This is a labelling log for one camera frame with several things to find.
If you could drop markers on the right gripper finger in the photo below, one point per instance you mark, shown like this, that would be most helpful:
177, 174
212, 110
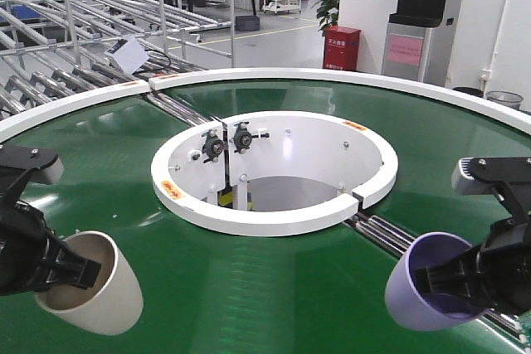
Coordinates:
460, 277
507, 178

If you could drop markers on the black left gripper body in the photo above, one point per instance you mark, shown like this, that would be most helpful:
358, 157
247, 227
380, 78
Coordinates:
25, 250

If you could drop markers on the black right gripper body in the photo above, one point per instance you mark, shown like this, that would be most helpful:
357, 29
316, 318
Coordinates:
505, 266

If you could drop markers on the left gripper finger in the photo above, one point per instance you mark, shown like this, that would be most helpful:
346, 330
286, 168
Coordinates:
63, 266
21, 165

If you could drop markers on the purple plastic cup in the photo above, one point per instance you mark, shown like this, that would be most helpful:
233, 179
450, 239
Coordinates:
427, 311

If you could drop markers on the beige plastic cup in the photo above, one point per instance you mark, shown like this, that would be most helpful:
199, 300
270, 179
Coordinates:
113, 305

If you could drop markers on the steel conveyor rollers right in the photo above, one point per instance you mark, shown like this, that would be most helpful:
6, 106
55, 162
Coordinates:
395, 241

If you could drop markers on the steel conveyor rollers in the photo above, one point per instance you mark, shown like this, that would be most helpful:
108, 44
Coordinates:
395, 241
178, 108

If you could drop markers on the white outer conveyor rim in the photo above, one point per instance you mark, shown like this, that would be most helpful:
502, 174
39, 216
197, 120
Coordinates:
29, 119

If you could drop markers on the green circular conveyor belt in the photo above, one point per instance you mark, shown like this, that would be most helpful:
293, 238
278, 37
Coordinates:
206, 292

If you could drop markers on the steel conveyor rollers left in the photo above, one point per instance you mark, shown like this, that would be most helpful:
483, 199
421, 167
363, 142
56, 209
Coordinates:
178, 108

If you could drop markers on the metal roller rack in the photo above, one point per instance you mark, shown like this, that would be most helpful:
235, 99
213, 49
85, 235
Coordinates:
56, 48

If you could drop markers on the white control box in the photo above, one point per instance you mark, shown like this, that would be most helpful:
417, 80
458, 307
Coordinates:
127, 54

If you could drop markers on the red fire extinguisher cabinet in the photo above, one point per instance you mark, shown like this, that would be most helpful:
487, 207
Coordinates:
341, 48

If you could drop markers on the black and grey water dispenser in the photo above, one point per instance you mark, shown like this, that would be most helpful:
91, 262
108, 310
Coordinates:
410, 31

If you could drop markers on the dark grey floor crate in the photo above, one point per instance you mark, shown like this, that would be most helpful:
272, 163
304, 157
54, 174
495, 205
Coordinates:
247, 23

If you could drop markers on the wire mesh waste basket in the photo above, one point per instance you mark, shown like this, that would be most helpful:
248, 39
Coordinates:
505, 98

